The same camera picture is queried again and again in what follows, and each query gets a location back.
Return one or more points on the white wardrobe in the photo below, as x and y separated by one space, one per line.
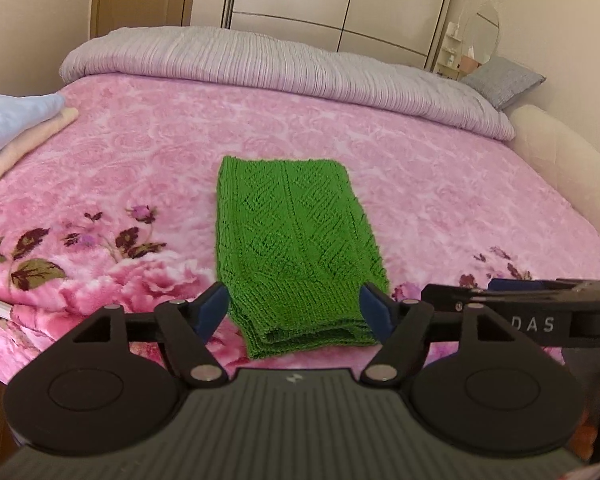
330 0

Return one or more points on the white dressing table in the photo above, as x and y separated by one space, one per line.
450 55

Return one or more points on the grey cushion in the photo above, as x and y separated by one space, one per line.
505 80

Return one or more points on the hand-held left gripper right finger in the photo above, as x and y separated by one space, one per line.
375 312

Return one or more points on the folded light blue garment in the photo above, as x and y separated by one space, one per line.
10 117

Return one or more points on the oval mirror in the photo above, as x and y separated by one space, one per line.
482 30

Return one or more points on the striped lilac duvet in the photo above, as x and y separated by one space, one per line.
280 60

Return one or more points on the green knitted sweater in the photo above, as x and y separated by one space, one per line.
290 240

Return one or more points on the folded beige garment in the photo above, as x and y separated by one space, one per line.
25 149

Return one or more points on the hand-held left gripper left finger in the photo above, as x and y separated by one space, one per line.
212 310

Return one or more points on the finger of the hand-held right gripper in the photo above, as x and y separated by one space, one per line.
520 286
450 297

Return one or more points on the pink floral blanket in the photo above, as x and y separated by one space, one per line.
430 200

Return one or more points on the white quilted headboard cushion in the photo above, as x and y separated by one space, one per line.
565 160

